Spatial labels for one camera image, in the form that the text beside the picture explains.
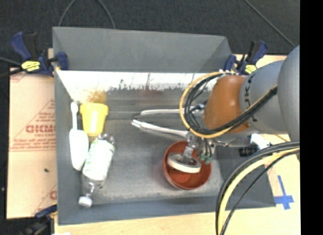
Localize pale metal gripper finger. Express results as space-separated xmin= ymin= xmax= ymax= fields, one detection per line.
xmin=181 ymin=147 xmax=193 ymax=165

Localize red-brown bowl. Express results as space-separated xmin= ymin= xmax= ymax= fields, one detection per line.
xmin=163 ymin=140 xmax=212 ymax=191

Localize silver metal tongs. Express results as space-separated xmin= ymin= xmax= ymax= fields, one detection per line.
xmin=130 ymin=108 xmax=205 ymax=139

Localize grey metal bin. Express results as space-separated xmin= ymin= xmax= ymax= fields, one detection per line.
xmin=52 ymin=26 xmax=276 ymax=226

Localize clear plastic bottle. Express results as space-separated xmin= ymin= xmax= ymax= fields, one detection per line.
xmin=78 ymin=133 xmax=116 ymax=208

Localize yellow plastic cup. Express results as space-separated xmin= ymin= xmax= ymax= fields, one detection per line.
xmin=79 ymin=102 xmax=110 ymax=137

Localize white plastic scoop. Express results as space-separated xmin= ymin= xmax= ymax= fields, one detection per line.
xmin=69 ymin=102 xmax=89 ymax=171

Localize brown cardboard board red print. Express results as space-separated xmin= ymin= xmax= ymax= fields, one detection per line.
xmin=5 ymin=67 xmax=58 ymax=220

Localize white tape ring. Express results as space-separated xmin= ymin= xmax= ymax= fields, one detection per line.
xmin=166 ymin=152 xmax=202 ymax=174

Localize black cylinder on white bracket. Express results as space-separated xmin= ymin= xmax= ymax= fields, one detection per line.
xmin=238 ymin=133 xmax=270 ymax=158

